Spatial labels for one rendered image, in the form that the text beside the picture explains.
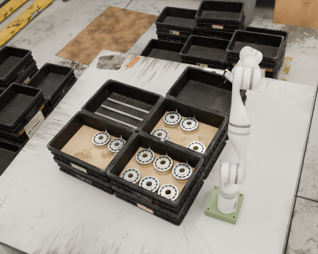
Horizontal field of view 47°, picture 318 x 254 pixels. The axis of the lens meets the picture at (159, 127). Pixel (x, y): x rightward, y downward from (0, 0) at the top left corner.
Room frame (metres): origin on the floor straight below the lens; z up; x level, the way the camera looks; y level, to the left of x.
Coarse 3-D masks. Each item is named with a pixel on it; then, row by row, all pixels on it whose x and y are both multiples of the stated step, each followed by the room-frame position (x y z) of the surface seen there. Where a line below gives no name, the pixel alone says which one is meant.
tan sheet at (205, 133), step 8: (160, 120) 1.46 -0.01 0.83; (168, 128) 1.39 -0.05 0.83; (176, 128) 1.38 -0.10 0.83; (200, 128) 1.35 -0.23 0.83; (208, 128) 1.34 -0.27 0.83; (216, 128) 1.33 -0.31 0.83; (176, 136) 1.32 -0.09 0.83; (184, 136) 1.31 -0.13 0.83; (192, 136) 1.30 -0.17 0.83; (200, 136) 1.29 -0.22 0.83; (208, 136) 1.28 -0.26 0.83; (184, 144) 1.25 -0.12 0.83; (208, 144) 1.23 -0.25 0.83
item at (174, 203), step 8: (136, 136) 1.28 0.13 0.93; (144, 136) 1.27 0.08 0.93; (128, 144) 1.23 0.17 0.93; (168, 144) 1.19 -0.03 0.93; (184, 152) 1.13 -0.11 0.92; (192, 152) 1.11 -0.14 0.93; (200, 160) 1.06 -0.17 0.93; (112, 168) 1.10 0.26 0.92; (112, 176) 1.05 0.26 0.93; (192, 176) 0.97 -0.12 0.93; (128, 184) 0.99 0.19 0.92; (136, 184) 0.98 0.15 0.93; (144, 192) 0.94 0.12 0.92; (152, 192) 0.92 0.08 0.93; (184, 192) 0.90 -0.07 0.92; (160, 200) 0.89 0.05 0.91; (168, 200) 0.87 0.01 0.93; (176, 200) 0.86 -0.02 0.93
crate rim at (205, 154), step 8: (160, 104) 1.49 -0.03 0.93; (184, 104) 1.46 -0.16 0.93; (152, 112) 1.43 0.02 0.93; (208, 112) 1.37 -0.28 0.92; (216, 112) 1.35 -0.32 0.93; (224, 120) 1.29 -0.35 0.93; (152, 136) 1.26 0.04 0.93; (216, 136) 1.19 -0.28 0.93; (176, 144) 1.18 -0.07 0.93; (208, 152) 1.11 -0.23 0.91
